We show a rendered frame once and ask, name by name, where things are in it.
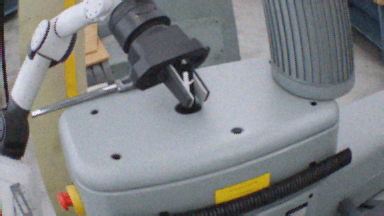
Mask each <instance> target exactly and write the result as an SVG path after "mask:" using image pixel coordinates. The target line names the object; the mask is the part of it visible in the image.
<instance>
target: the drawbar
mask: <svg viewBox="0 0 384 216"><path fill-rule="evenodd" d="M176 71H177V73H178V75H179V76H180V78H181V80H182V82H184V72H188V79H189V82H191V81H192V79H193V67H192V65H191V64H189V63H184V64H180V65H178V66H177V67H176ZM189 90H190V93H191V94H192V96H193V97H194V101H193V103H192V106H191V107H190V108H188V109H186V108H185V107H184V106H182V105H181V104H180V113H181V114H192V113H195V112H196V102H195V90H194V81H193V82H192V83H191V84H189Z"/></svg>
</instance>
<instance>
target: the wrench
mask: <svg viewBox="0 0 384 216"><path fill-rule="evenodd" d="M129 82H132V80H131V79H130V75H129V76H126V77H122V78H120V80H116V81H114V84H112V85H107V86H104V87H101V88H97V89H94V90H91V91H88V92H86V93H84V94H82V95H79V96H76V97H72V98H68V99H65V100H62V101H60V102H57V103H54V104H52V105H49V106H45V107H42V108H40V109H38V110H34V111H32V112H31V115H32V118H35V117H39V116H41V115H44V114H48V113H51V112H53V111H55V110H56V111H57V110H60V109H63V108H65V107H68V106H71V105H73V104H79V103H82V102H85V101H88V100H91V99H94V98H97V97H101V96H104V95H107V94H108V93H111V92H115V91H117V90H118V91H119V92H120V93H121V92H125V91H126V92H127V91H131V90H134V89H133V87H132V84H133V83H131V84H127V85H123V84H125V83H129Z"/></svg>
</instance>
